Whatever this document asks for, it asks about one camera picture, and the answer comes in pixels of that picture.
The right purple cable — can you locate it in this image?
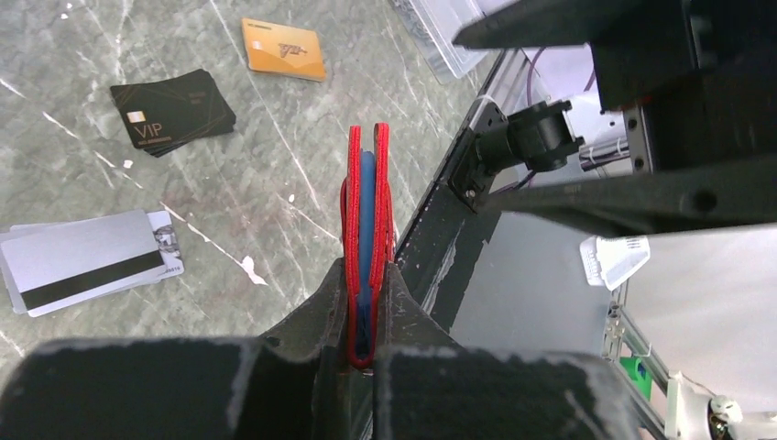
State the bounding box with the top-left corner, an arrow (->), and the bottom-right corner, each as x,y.
516,47 -> 627,190

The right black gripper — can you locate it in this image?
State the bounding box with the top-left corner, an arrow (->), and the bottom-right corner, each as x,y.
453,0 -> 776,237

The black VIP card stack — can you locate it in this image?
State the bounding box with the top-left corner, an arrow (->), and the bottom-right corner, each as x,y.
109,69 -> 236,158

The red leather card holder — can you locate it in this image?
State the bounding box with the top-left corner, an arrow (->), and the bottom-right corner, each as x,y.
340,122 -> 394,370

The black aluminium base frame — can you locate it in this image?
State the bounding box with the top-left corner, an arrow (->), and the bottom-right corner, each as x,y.
394,48 -> 675,440

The silver VIP card stack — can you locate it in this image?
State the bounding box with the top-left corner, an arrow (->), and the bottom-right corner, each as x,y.
1,209 -> 184,317

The clear plastic parts box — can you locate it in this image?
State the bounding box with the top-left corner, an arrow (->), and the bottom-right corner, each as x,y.
388,0 -> 489,84

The black camera on frame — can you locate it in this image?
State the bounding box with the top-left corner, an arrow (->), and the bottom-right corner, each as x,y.
448,100 -> 584,208

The white ribbed plastic part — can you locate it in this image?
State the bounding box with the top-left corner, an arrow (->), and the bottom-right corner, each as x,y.
579,236 -> 651,291

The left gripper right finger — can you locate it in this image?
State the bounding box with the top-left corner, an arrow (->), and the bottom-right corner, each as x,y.
372,263 -> 640,439

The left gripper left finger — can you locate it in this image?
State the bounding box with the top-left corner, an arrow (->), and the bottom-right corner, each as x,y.
1,259 -> 349,439

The orange gold card stack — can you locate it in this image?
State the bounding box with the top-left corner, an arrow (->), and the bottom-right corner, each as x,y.
241,18 -> 326,83

